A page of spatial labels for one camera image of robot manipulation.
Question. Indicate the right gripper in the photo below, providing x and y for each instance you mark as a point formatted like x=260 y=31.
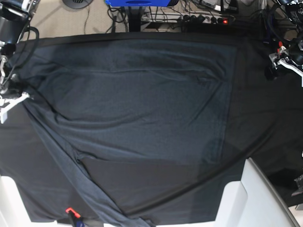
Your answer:
x=11 y=90

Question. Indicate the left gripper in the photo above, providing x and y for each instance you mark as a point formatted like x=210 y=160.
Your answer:
x=288 y=57

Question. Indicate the dark grey T-shirt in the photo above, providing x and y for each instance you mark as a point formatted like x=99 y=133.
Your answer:
x=130 y=122

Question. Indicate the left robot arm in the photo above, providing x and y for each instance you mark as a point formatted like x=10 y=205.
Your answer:
x=284 y=25

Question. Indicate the black table cloth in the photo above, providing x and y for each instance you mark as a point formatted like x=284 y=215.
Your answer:
x=265 y=122

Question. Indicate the round black floor base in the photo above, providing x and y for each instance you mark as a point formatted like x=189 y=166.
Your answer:
x=77 y=4

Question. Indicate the black power strip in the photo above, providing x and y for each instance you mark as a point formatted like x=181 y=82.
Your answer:
x=183 y=18

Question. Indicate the white chair left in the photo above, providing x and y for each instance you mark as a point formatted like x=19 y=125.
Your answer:
x=12 y=210

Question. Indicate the white chair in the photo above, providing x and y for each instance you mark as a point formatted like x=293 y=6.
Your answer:
x=12 y=210
x=253 y=202

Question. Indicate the white chair right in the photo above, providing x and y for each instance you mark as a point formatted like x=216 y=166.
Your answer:
x=253 y=202

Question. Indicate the blue plastic bin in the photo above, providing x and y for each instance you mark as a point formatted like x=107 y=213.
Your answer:
x=140 y=3

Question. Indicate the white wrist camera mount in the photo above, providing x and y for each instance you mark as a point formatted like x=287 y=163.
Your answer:
x=3 y=115

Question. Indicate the red clamp handle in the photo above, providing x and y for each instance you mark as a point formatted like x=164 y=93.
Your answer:
x=70 y=211

